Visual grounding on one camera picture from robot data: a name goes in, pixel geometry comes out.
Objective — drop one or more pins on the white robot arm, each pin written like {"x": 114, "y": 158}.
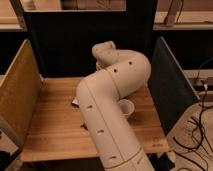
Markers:
{"x": 121, "y": 72}

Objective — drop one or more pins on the dark right side panel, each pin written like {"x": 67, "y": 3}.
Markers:
{"x": 170, "y": 89}

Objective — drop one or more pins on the black back panel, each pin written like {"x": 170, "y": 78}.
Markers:
{"x": 62, "y": 41}

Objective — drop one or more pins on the power strip on floor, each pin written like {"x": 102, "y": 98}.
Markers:
{"x": 204, "y": 84}

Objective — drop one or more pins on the wooden left side panel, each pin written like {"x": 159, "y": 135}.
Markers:
{"x": 19, "y": 90}

